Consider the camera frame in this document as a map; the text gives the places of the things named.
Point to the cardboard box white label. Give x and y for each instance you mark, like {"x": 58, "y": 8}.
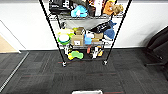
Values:
{"x": 77, "y": 40}

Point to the white door frame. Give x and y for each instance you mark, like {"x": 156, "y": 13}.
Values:
{"x": 4, "y": 30}

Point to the orange plush toy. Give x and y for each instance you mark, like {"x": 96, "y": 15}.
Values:
{"x": 113, "y": 8}

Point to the white box dark print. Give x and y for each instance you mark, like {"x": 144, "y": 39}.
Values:
{"x": 96, "y": 6}

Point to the orange yellow toy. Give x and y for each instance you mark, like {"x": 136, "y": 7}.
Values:
{"x": 100, "y": 53}

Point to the pale woven basket dark spots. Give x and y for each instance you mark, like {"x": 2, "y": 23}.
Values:
{"x": 86, "y": 92}

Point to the black bag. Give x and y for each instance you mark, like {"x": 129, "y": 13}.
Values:
{"x": 60, "y": 7}

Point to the light blue toy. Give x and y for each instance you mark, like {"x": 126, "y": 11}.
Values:
{"x": 79, "y": 11}

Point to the yellow green toy bowls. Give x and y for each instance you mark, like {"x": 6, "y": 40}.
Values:
{"x": 64, "y": 38}

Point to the black office chair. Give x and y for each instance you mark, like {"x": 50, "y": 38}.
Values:
{"x": 158, "y": 46}

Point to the dark blue bag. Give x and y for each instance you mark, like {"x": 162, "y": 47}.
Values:
{"x": 109, "y": 33}

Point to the small open cardboard box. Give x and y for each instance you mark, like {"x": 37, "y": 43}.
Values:
{"x": 80, "y": 30}

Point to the white bottle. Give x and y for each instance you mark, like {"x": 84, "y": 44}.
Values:
{"x": 67, "y": 50}

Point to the plain brown cardboard box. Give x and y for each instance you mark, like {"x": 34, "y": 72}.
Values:
{"x": 97, "y": 35}

